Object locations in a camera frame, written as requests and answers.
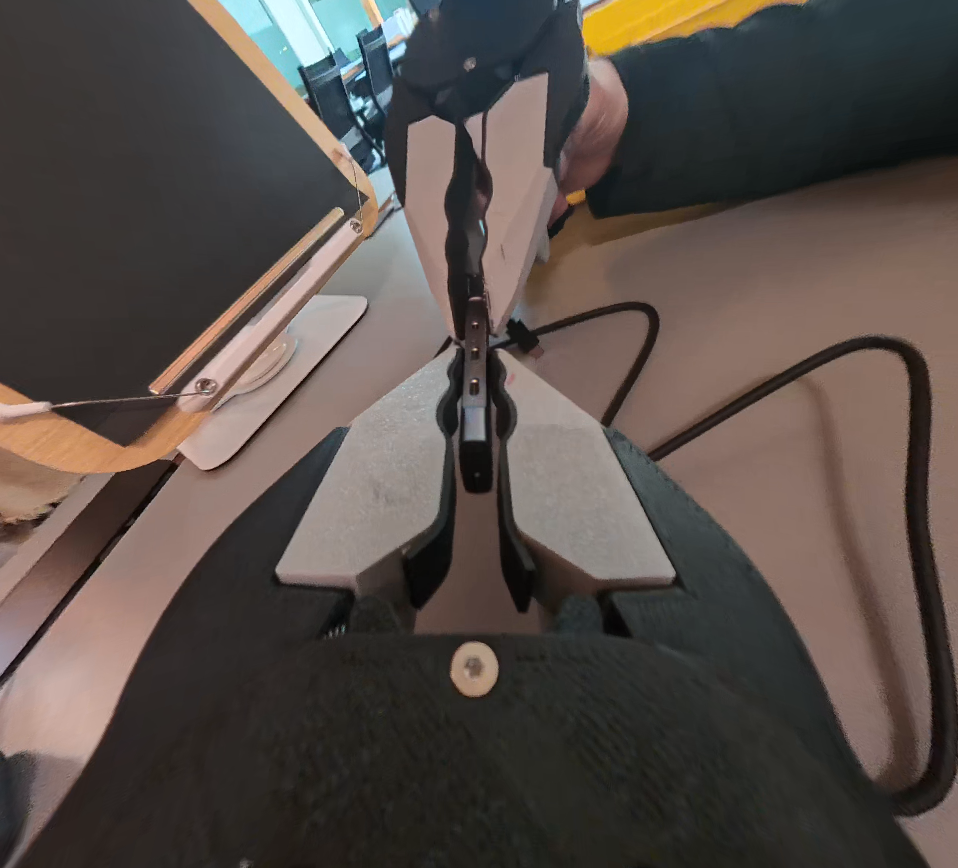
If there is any black board on stand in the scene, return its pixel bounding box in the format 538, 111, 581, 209
0, 0, 383, 477

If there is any black office chair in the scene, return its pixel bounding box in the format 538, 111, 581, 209
357, 27, 398, 128
297, 52, 348, 158

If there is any thick black cable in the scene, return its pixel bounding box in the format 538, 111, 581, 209
647, 337, 958, 818

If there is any person's right hand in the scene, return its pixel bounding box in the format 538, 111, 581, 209
547, 57, 633, 225

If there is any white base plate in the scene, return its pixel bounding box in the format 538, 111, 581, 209
177, 295, 369, 472

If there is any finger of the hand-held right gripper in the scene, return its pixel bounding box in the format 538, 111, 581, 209
402, 112, 483, 337
477, 72, 558, 307

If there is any black monitor screen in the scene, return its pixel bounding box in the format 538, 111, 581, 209
0, 0, 360, 427

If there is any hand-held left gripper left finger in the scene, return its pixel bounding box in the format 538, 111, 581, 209
277, 349, 459, 607

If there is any grey usb hub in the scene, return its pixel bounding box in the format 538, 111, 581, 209
454, 292, 499, 495

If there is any person's right forearm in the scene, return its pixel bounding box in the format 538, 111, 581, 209
584, 0, 958, 221

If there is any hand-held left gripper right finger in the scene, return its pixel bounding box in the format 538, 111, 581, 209
494, 349, 678, 608

